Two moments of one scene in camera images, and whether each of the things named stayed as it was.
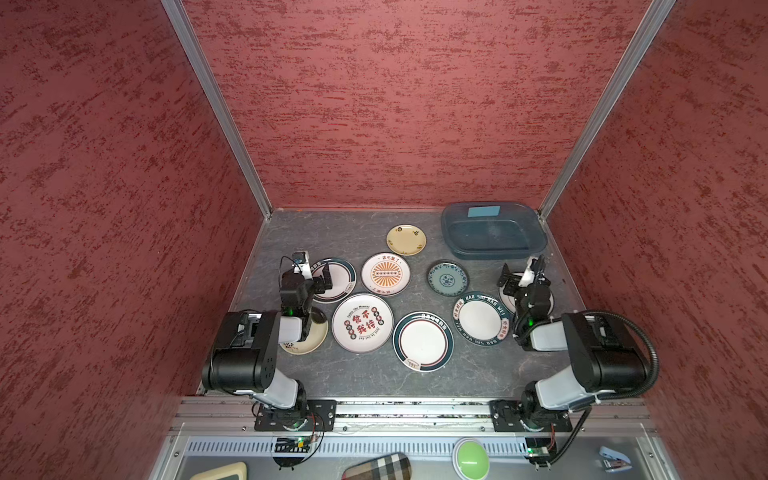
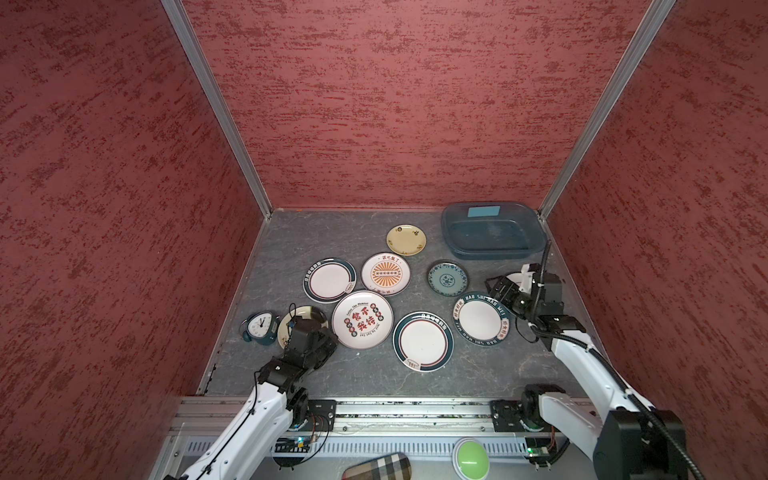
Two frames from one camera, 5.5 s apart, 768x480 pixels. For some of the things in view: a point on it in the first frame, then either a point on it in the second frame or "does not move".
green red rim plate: x=423 y=341 does not move
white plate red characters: x=362 y=322 does not move
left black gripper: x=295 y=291 → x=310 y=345
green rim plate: x=343 y=278 does not move
